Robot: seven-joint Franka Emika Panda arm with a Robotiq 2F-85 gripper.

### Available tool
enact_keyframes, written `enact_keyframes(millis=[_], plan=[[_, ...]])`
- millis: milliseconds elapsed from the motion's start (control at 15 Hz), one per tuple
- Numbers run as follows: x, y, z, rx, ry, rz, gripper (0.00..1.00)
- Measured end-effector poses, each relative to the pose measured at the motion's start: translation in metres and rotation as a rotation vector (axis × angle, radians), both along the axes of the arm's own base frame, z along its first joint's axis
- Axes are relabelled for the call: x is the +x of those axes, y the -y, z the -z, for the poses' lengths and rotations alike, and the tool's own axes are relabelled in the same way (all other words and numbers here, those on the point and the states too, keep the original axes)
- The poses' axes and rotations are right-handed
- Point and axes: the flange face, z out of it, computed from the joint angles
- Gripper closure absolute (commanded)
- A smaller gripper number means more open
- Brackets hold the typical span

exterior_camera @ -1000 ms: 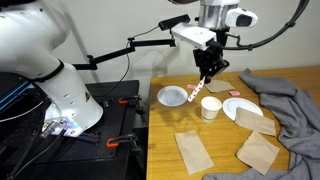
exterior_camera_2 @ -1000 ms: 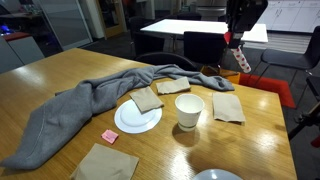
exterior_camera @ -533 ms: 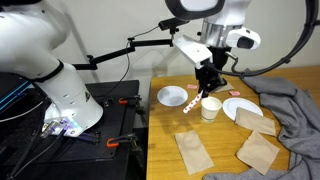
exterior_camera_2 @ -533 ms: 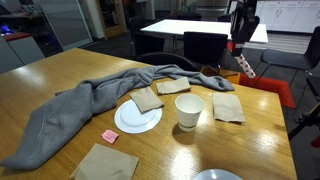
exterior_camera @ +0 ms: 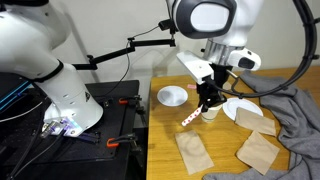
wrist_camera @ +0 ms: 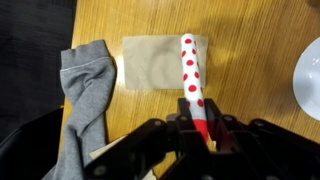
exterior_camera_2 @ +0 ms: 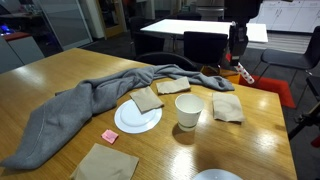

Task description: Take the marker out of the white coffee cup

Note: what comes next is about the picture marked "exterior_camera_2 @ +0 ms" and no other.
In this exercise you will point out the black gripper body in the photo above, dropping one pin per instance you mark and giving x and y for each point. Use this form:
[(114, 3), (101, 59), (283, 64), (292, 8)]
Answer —
[(238, 38)]

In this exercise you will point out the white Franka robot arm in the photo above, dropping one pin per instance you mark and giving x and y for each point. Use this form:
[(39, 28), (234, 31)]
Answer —
[(241, 8)]

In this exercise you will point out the white paper coffee cup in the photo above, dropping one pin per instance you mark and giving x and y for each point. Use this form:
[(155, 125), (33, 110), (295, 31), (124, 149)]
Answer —
[(188, 113)]

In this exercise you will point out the black office chair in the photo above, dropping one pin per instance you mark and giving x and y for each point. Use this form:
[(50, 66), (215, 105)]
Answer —
[(205, 46), (163, 59), (145, 40), (189, 16)]

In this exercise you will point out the white rectangular table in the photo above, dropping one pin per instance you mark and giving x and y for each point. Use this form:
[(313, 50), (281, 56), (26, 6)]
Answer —
[(200, 26)]

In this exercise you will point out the red floor mat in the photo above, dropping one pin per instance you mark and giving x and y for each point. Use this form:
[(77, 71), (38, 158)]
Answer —
[(273, 87)]

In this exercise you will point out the brown paper napkin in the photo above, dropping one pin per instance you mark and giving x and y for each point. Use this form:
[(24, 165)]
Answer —
[(227, 106), (172, 85), (105, 165), (146, 99)]

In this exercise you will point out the black chair with metal legs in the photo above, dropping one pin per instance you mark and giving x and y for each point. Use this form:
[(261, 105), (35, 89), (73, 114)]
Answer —
[(290, 58)]

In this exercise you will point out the black tripod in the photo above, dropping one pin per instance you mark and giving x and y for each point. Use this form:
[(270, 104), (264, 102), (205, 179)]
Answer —
[(305, 120)]

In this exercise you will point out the white round plate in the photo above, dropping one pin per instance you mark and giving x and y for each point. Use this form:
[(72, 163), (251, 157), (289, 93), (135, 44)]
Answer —
[(216, 175), (133, 121)]

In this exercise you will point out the pink sticky note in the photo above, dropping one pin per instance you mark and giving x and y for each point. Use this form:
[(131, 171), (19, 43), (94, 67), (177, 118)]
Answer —
[(109, 136)]

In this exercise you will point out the glass partition panel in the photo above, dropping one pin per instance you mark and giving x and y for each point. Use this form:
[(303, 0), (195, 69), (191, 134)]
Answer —
[(63, 23)]

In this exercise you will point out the grey fabric cloth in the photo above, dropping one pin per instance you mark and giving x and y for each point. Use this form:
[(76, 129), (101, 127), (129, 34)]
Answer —
[(66, 113)]

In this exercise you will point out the grey cabinet with red top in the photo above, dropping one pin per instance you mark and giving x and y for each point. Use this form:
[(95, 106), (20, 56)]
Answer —
[(23, 51)]

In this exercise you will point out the white wall cabinets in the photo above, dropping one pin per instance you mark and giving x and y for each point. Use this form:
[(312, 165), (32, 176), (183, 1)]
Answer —
[(290, 15)]

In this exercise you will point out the wooden door frame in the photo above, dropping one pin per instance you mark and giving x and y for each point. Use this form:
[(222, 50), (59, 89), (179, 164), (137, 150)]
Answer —
[(113, 30)]

